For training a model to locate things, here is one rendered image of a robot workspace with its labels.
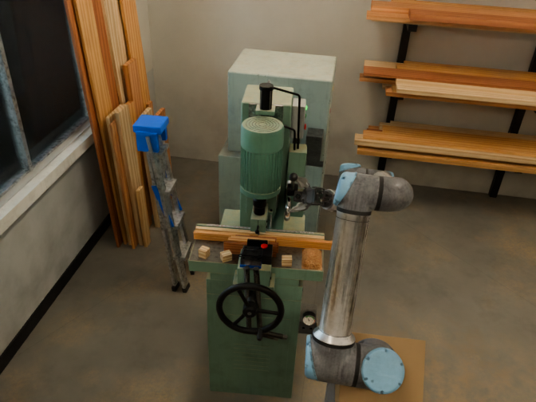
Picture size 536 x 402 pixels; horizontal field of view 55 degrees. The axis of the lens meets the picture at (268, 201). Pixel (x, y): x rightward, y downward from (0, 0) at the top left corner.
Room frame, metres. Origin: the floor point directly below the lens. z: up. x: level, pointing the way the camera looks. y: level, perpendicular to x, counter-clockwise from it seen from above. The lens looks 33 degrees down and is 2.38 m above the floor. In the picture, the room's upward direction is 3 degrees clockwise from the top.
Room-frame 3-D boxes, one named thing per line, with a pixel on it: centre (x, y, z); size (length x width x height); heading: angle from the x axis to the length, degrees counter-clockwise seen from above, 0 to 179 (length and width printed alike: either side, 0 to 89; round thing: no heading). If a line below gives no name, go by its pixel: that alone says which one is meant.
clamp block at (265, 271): (1.71, 0.04, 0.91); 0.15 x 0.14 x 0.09; 87
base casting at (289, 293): (2.03, 0.03, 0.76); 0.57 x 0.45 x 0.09; 177
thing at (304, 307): (1.75, -0.22, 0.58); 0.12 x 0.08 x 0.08; 177
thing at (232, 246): (1.82, 0.07, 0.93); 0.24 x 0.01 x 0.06; 87
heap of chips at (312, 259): (1.80, -0.21, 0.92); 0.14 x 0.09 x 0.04; 177
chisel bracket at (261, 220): (1.92, 0.03, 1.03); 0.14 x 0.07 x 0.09; 177
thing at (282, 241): (1.90, 0.00, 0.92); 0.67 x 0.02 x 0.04; 87
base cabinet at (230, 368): (2.02, 0.03, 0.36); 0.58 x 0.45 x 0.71; 177
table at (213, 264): (1.80, 0.04, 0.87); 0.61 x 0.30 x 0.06; 87
